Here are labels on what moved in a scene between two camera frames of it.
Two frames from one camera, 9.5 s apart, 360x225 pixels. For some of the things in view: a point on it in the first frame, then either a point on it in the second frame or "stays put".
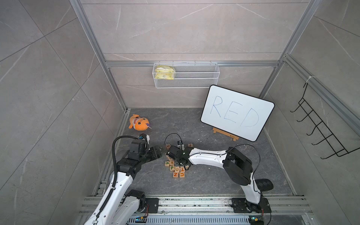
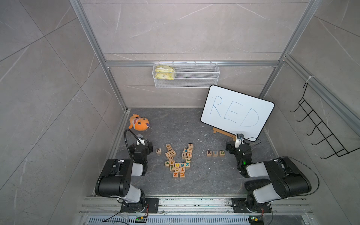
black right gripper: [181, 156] to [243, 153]
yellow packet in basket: [164, 72] stays put
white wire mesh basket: [185, 75] stays put
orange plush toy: [139, 123] stays put
